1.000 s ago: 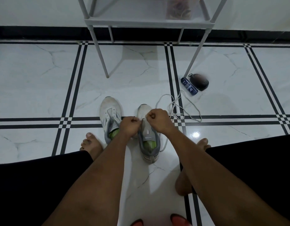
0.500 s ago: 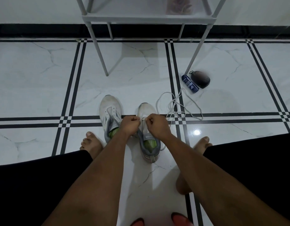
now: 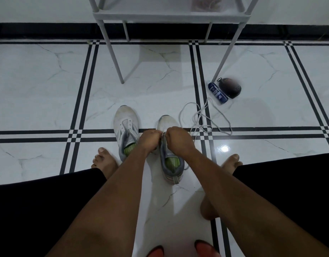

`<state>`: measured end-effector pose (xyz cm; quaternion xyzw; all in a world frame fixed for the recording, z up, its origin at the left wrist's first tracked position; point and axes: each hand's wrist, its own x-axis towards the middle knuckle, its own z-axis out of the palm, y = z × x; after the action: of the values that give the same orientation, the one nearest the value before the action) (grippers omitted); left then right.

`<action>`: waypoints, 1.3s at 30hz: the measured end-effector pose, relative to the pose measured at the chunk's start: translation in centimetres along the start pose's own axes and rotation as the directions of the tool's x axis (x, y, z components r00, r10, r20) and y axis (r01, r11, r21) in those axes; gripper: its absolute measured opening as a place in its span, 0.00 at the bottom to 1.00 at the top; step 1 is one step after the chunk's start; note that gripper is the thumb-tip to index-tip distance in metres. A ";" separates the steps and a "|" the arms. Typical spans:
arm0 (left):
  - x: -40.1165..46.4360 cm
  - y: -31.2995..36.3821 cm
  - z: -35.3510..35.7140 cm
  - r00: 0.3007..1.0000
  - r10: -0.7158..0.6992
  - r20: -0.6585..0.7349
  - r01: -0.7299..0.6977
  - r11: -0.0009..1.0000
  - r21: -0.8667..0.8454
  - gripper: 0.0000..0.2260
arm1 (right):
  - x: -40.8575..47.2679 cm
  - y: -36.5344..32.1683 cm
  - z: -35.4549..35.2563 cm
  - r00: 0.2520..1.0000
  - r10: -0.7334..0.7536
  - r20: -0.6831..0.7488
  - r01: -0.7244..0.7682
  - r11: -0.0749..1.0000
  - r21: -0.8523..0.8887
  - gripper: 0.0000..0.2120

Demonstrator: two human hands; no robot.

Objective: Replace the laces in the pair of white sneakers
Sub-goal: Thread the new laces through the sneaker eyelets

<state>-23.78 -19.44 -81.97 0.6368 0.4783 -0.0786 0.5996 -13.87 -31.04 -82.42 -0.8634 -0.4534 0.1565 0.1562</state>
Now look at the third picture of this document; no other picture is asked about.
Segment person's left hand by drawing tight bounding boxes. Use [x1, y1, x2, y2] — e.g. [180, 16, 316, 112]
[137, 128, 163, 156]

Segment person's right hand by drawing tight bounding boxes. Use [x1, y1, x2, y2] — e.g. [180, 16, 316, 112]
[162, 126, 197, 158]

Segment white grey sneaker shoe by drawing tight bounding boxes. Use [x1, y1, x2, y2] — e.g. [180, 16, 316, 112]
[113, 105, 140, 162]
[156, 114, 185, 185]

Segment grey white shoelace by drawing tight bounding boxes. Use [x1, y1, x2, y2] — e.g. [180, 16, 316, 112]
[178, 97, 233, 137]

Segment clear box with red lid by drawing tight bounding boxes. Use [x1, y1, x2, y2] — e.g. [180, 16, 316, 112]
[192, 0, 223, 12]

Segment person's right forearm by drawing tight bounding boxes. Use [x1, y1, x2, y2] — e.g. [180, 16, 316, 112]
[184, 149, 329, 257]

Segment person's left forearm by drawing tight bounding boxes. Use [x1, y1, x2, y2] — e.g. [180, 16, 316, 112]
[47, 150, 152, 257]

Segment person's left foot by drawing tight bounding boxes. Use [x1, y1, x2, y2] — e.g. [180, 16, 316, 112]
[90, 147, 119, 180]

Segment person's foot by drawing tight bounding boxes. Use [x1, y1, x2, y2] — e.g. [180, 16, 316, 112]
[90, 147, 119, 180]
[220, 153, 244, 175]

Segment person's right foot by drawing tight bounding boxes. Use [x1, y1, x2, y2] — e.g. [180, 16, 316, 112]
[220, 153, 244, 175]

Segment person's right leg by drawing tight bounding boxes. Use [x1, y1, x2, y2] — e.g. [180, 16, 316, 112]
[199, 196, 222, 221]

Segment grey metal shelf rack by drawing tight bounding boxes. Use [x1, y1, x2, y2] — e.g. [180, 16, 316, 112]
[87, 0, 261, 85]

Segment black oval polish bottle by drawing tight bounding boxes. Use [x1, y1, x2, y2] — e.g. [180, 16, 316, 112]
[215, 77, 242, 100]

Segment black shorts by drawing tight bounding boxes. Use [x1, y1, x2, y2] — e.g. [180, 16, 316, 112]
[0, 152, 329, 257]

